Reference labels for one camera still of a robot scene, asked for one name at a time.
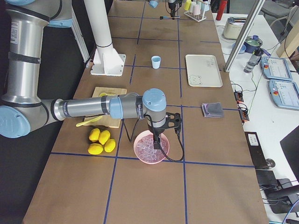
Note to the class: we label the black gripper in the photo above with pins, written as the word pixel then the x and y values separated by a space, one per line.
pixel 156 132
pixel 172 6

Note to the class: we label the steel muddler black tip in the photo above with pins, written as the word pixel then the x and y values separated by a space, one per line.
pixel 169 17

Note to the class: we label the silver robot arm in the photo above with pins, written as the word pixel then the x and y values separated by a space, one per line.
pixel 23 111
pixel 154 4

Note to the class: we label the pink bowl of ice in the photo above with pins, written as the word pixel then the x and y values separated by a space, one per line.
pixel 144 149

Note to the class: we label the yellow cup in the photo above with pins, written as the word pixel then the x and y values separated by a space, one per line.
pixel 187 5

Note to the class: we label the pink cup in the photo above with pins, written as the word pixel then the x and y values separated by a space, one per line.
pixel 195 9

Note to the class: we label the white cup rack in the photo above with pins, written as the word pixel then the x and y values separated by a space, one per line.
pixel 205 6

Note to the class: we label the light blue plastic cup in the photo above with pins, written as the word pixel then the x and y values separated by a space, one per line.
pixel 155 60

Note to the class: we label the yellow lemon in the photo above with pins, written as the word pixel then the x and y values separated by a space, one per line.
pixel 94 135
pixel 110 145
pixel 95 149
pixel 104 136

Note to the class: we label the red bottle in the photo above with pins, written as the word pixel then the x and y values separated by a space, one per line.
pixel 222 6

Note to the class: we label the bamboo cutting board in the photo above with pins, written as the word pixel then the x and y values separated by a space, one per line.
pixel 106 120

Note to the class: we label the cream toaster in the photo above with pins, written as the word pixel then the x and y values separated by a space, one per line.
pixel 233 27

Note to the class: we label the yellow plastic knife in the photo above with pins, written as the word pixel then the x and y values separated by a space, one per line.
pixel 88 121

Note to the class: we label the grey folded cloth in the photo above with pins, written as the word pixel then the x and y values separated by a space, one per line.
pixel 212 110

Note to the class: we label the cream bear tray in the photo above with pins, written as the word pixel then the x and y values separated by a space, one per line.
pixel 203 71

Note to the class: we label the lemon slices row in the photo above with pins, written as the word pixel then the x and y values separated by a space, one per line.
pixel 103 94

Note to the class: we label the blue bowl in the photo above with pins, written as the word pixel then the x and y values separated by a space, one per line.
pixel 242 50

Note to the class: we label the blue saucepan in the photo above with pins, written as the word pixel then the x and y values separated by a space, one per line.
pixel 252 42

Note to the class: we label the clear water bottle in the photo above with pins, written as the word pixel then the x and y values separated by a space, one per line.
pixel 254 60

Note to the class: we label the blue teach pendant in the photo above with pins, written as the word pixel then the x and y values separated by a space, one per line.
pixel 285 94
pixel 275 68

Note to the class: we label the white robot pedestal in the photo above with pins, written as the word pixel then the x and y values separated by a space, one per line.
pixel 107 61

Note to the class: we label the aluminium frame post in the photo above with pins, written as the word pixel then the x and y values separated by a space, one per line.
pixel 244 33

